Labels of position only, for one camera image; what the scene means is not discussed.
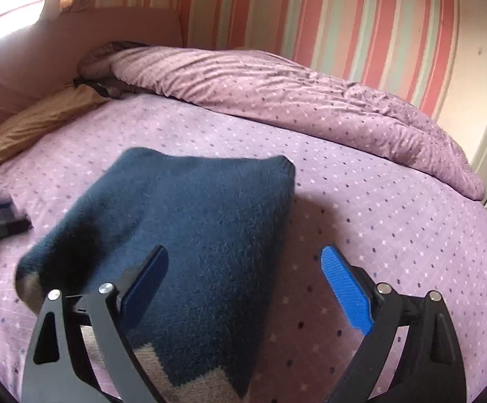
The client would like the white wardrobe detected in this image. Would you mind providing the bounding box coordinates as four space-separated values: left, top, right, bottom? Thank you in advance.
437 0 487 219

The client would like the purple dotted bed sheet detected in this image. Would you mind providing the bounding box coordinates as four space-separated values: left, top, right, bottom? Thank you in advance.
0 92 487 403

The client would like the tan pillow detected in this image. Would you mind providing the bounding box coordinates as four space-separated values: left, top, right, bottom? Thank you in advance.
0 84 110 185

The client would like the blue argyle knit sweater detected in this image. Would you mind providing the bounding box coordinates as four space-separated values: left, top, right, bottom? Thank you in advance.
14 147 297 400

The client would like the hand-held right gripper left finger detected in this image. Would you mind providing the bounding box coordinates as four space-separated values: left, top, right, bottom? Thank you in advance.
21 244 169 403

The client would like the purple dotted duvet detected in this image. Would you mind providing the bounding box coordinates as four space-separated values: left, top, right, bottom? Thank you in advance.
109 47 485 201

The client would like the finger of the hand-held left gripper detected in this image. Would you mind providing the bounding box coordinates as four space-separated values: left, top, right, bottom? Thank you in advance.
0 202 32 253

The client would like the dark patterned cloth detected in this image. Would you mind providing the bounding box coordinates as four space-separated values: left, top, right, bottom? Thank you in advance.
73 41 144 100

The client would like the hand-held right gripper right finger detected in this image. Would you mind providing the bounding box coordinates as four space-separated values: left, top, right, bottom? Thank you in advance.
321 245 468 403

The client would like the pink headboard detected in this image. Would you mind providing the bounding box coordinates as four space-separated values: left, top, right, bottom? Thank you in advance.
0 6 186 145

